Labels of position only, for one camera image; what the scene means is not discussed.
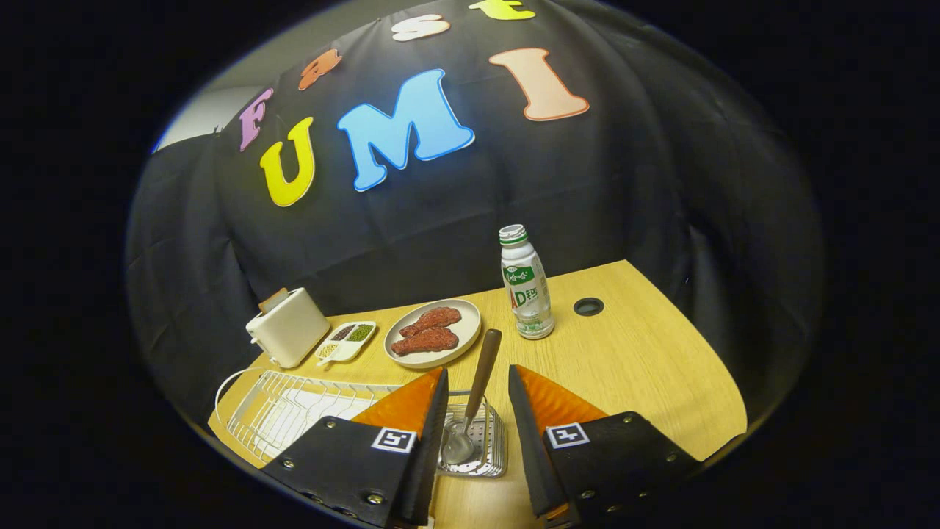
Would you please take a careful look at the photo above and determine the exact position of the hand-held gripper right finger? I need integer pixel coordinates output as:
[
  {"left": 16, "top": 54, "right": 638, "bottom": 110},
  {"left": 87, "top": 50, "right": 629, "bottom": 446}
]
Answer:
[{"left": 507, "top": 364, "right": 699, "bottom": 529}]

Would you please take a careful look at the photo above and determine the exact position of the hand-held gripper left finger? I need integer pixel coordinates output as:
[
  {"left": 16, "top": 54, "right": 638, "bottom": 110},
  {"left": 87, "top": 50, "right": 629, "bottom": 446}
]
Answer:
[{"left": 261, "top": 365, "right": 451, "bottom": 529}]

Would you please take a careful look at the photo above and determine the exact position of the metal cutlery basket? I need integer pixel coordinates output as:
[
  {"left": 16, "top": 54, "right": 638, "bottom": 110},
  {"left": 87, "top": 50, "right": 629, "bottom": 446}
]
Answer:
[{"left": 437, "top": 389, "right": 509, "bottom": 479}]

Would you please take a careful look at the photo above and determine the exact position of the wooden handle metal spoon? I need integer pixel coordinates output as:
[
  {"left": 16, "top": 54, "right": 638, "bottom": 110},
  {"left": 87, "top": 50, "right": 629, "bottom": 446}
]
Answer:
[{"left": 441, "top": 328, "right": 503, "bottom": 466}]

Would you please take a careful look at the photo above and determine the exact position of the white wire dish rack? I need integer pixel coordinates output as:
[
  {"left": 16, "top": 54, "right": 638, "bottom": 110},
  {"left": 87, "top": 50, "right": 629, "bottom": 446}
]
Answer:
[{"left": 214, "top": 367, "right": 402, "bottom": 464}]

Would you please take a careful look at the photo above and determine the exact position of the beige plate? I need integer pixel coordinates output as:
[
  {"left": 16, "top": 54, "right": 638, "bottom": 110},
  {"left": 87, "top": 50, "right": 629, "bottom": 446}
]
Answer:
[{"left": 383, "top": 298, "right": 482, "bottom": 370}]

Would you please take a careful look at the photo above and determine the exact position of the white divided bean dish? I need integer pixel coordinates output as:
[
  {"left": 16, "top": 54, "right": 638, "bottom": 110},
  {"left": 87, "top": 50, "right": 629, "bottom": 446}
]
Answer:
[{"left": 315, "top": 320, "right": 377, "bottom": 366}]

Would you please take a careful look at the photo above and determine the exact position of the large red meat piece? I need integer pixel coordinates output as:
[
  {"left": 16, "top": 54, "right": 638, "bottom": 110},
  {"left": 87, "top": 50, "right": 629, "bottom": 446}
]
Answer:
[{"left": 391, "top": 327, "right": 460, "bottom": 357}]

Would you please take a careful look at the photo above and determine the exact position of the small red meat piece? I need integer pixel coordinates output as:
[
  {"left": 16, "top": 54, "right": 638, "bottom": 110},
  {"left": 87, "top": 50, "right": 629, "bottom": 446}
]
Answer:
[{"left": 419, "top": 306, "right": 463, "bottom": 332}]

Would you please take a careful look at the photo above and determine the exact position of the white green drink bottle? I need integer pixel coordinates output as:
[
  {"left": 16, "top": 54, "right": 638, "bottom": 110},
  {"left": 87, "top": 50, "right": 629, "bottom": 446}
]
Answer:
[{"left": 499, "top": 224, "right": 556, "bottom": 340}]

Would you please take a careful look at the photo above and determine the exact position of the white toaster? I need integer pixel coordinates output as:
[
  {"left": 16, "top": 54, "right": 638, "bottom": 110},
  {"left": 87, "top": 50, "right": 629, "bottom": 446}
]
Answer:
[{"left": 245, "top": 287, "right": 331, "bottom": 369}]

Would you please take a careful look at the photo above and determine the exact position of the black backdrop cloth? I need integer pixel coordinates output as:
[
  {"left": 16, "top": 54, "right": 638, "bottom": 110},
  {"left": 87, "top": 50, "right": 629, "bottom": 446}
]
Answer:
[{"left": 123, "top": 0, "right": 828, "bottom": 442}]

